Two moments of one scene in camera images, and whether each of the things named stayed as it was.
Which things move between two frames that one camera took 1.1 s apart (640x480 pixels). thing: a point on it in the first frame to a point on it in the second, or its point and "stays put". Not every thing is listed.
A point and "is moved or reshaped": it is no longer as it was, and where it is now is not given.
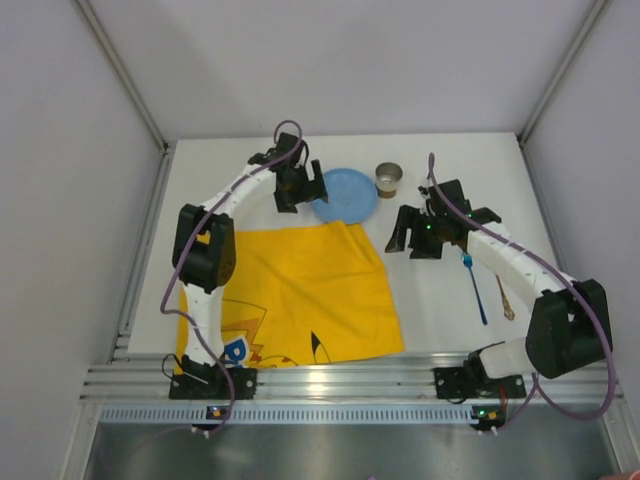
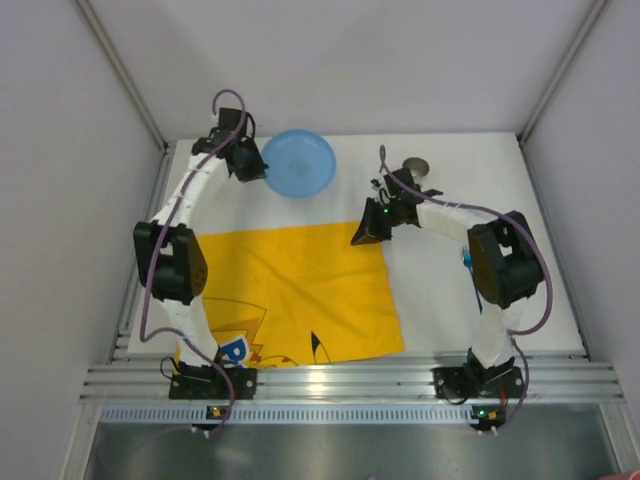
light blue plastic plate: x=351 y=197 is moved or reshaped
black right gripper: x=417 y=229 to x=379 y=220
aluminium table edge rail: x=396 y=376 stays put
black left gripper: x=299 y=187 to x=248 y=163
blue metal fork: x=468 y=261 stays put
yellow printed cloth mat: x=300 y=295 stays put
